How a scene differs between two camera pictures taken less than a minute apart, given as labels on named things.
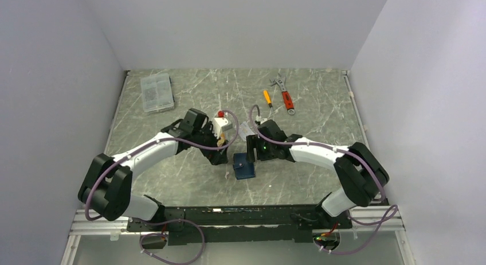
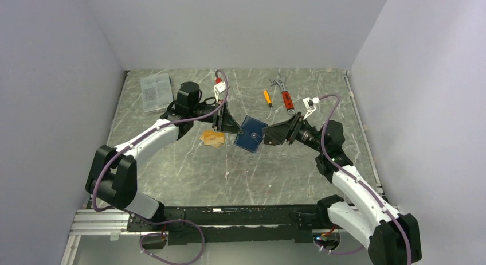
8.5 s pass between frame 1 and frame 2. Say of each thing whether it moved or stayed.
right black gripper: moved
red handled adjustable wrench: stayed
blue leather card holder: moved
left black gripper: moved
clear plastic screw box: stayed
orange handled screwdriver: stayed
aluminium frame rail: stayed
